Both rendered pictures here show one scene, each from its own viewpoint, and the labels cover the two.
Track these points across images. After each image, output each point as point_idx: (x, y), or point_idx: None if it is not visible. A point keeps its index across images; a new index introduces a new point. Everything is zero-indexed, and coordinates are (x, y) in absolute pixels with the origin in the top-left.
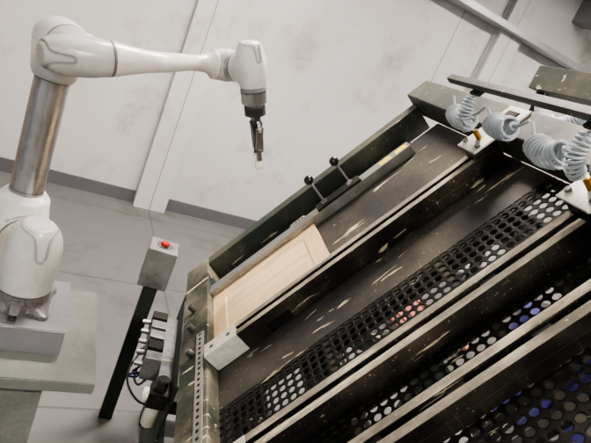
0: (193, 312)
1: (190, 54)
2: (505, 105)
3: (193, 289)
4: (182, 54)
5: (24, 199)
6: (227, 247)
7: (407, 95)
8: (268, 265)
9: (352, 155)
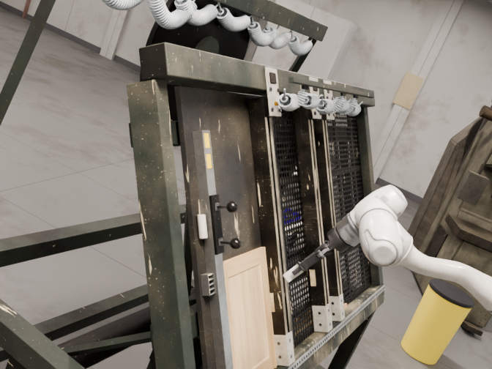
0: None
1: (433, 258)
2: (259, 65)
3: None
4: (443, 259)
5: None
6: None
7: (169, 75)
8: (232, 323)
9: (176, 187)
